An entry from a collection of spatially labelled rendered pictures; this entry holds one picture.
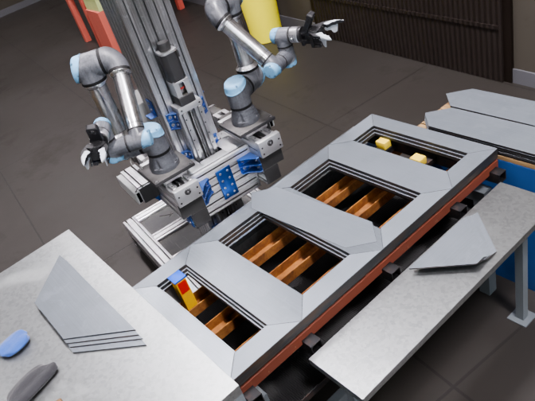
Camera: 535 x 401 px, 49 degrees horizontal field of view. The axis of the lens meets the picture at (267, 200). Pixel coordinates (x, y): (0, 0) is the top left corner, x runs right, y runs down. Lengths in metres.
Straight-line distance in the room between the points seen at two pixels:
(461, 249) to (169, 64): 1.55
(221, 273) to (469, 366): 1.28
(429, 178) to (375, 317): 0.72
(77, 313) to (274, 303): 0.72
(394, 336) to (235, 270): 0.70
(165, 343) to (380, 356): 0.73
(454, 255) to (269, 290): 0.73
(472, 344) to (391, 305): 0.90
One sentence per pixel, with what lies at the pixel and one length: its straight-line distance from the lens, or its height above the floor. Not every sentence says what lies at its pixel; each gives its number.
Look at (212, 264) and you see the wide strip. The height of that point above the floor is 0.86.
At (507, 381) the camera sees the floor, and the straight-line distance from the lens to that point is 2.95.
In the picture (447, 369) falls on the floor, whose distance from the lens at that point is 2.99.
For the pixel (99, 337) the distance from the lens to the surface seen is 2.11.
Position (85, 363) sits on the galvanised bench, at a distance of 2.09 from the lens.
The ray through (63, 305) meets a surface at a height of 1.07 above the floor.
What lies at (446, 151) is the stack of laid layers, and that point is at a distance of 2.83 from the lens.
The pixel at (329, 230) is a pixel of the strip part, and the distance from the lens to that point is 2.45.
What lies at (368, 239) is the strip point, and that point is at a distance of 2.37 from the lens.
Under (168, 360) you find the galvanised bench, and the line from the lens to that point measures 1.93.
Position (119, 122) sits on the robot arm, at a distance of 2.79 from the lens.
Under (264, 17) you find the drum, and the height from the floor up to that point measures 0.30.
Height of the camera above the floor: 2.41
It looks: 35 degrees down
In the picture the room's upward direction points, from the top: 18 degrees counter-clockwise
